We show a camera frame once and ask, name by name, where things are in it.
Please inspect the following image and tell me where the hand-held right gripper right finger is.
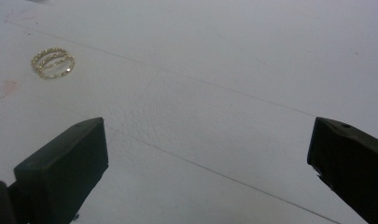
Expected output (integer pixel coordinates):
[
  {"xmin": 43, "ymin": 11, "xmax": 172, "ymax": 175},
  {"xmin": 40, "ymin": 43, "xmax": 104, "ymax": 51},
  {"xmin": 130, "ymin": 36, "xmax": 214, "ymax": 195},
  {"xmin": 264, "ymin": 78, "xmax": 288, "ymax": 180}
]
[{"xmin": 306, "ymin": 117, "xmax": 378, "ymax": 224}]

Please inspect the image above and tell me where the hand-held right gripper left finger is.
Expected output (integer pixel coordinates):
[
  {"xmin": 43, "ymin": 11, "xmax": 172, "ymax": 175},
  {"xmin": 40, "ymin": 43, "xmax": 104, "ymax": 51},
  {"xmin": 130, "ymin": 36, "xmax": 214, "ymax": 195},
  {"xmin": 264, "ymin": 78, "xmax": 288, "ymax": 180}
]
[{"xmin": 7, "ymin": 117, "xmax": 109, "ymax": 224}]

